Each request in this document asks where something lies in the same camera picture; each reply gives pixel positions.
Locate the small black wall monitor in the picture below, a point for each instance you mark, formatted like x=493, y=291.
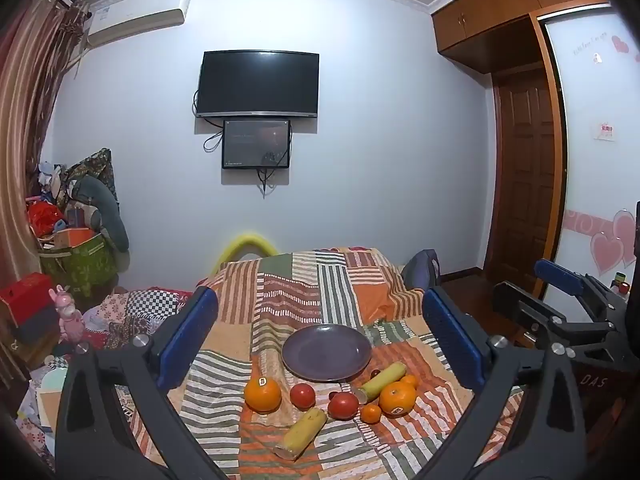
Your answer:
x=256, y=143

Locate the large orange with sticker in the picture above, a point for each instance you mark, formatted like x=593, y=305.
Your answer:
x=397, y=397
x=262, y=396

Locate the wooden overhead cabinet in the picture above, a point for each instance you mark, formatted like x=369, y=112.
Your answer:
x=490, y=15

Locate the white air conditioner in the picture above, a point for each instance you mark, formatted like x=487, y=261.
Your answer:
x=135, y=15

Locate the green patterned bag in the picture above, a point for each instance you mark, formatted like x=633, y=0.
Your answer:
x=95, y=167

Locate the yellow-green corn cob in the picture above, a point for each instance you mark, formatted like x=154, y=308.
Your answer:
x=302, y=432
x=382, y=381

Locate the striped brown curtain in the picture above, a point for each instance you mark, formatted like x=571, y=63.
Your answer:
x=25, y=125

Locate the small mandarin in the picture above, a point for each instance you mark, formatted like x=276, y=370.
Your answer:
x=371, y=414
x=410, y=381

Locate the red tomato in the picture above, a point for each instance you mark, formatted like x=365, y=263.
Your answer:
x=303, y=396
x=344, y=406

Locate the yellow curved chair back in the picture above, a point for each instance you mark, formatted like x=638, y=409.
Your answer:
x=246, y=240

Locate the floral checkered blanket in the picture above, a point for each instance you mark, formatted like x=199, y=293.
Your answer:
x=135, y=310

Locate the orange box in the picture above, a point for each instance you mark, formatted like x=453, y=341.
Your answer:
x=72, y=236

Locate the purple plate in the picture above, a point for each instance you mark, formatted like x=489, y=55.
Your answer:
x=326, y=352

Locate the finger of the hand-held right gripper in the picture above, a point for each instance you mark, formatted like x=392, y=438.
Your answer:
x=559, y=276
x=520, y=305

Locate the red box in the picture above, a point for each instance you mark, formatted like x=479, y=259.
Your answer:
x=25, y=295

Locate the black wall television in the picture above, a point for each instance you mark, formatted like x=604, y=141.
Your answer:
x=257, y=82

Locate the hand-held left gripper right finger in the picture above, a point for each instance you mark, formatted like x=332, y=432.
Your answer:
x=452, y=340

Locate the brown wooden door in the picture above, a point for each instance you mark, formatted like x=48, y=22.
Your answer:
x=525, y=180

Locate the green patterned storage box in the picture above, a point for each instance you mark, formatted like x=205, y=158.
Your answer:
x=82, y=265

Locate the pink rabbit toy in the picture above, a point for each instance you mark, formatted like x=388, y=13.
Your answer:
x=67, y=312

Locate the white heart-print wardrobe door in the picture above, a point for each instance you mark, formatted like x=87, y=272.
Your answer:
x=595, y=160

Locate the striped patchwork quilt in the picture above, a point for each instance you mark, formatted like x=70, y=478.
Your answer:
x=300, y=290

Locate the red plastic bag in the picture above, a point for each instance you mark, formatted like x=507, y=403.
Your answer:
x=42, y=220

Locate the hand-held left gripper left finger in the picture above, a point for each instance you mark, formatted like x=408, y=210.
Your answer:
x=189, y=340

